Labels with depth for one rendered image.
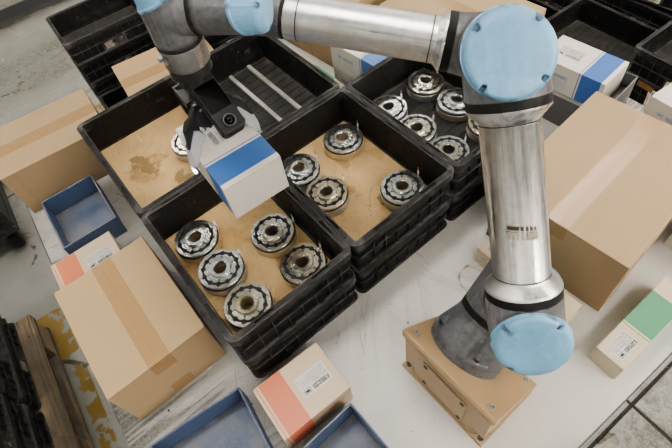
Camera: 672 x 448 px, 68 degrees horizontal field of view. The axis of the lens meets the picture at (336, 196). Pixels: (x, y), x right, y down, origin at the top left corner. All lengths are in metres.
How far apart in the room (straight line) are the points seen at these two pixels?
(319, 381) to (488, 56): 0.71
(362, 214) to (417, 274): 0.20
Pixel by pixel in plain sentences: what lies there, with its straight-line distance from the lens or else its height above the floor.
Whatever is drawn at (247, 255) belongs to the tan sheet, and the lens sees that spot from 1.18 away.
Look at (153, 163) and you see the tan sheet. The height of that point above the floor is 0.83.
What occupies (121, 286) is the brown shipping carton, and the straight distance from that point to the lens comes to 1.22.
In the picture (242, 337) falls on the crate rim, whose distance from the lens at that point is 0.98.
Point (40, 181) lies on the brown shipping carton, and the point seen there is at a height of 0.79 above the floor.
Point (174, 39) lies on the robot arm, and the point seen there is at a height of 1.38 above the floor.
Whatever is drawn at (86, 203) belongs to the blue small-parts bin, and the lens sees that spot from 1.64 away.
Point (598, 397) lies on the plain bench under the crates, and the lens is 1.21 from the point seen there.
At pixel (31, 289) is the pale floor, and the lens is 2.55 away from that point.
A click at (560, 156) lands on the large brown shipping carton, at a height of 0.90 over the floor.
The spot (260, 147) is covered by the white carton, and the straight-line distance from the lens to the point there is 0.94.
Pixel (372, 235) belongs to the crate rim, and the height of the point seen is 0.93.
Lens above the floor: 1.80
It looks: 53 degrees down
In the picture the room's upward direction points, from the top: 11 degrees counter-clockwise
